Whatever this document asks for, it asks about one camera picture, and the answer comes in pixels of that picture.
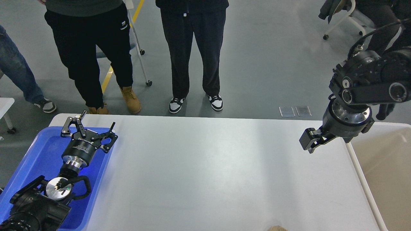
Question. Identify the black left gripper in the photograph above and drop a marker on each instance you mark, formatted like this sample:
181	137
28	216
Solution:
81	148

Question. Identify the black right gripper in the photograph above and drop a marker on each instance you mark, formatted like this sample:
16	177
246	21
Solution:
337	122

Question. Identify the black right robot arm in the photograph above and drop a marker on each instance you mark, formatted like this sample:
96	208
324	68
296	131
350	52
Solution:
362	80

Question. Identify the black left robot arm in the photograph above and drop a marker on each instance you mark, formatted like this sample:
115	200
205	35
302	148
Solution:
55	185

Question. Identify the right floor plate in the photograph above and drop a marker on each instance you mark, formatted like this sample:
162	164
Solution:
303	111

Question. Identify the floor plate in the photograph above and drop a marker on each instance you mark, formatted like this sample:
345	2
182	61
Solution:
287	111
303	111

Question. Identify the left floor plate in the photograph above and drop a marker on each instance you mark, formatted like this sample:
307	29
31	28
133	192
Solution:
287	111

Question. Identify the blue plastic tray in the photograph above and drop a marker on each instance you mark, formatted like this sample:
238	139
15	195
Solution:
44	158

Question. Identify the beige plastic bin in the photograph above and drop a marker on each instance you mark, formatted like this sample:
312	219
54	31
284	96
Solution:
382	159

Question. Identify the white rolling chair left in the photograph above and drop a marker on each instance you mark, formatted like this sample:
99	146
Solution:
134	43

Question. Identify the white rolling chair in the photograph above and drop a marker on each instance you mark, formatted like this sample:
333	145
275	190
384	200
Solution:
353	15
134	43

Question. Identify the tan object at table edge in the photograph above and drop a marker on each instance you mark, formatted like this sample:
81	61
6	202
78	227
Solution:
277	228

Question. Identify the person in blue jeans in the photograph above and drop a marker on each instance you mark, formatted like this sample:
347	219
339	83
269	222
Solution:
15	67

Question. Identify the person in tan boots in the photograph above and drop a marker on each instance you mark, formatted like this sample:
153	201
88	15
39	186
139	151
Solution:
79	27

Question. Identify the white rolling chair right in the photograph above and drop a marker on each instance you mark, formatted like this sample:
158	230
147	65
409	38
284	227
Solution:
353	15

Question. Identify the seated person in black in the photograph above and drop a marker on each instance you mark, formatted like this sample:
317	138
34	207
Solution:
381	13

